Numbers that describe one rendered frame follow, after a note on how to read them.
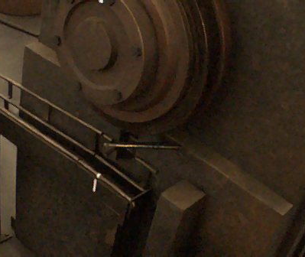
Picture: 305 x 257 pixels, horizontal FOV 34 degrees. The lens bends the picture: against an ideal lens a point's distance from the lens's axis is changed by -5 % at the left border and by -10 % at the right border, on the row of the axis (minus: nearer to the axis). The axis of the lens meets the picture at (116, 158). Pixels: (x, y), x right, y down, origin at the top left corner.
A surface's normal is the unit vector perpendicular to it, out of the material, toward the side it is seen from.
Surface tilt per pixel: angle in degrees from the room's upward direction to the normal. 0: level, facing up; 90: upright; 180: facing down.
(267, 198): 0
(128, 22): 90
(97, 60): 90
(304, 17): 90
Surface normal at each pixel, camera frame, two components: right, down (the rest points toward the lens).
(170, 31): 0.30, 0.21
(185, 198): 0.14, -0.79
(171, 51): 0.33, 0.41
